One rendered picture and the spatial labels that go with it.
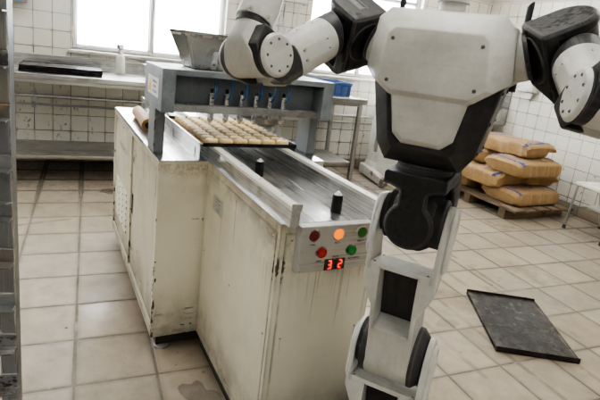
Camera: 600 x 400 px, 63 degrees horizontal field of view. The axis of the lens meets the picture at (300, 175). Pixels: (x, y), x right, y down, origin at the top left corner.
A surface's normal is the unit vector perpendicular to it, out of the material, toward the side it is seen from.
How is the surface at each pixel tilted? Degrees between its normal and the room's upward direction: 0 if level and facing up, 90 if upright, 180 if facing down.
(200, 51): 115
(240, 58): 106
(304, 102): 90
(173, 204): 90
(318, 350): 90
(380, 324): 15
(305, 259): 90
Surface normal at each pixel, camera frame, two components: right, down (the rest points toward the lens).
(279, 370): 0.45, 0.28
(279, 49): 0.71, 0.13
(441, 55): -0.45, 0.17
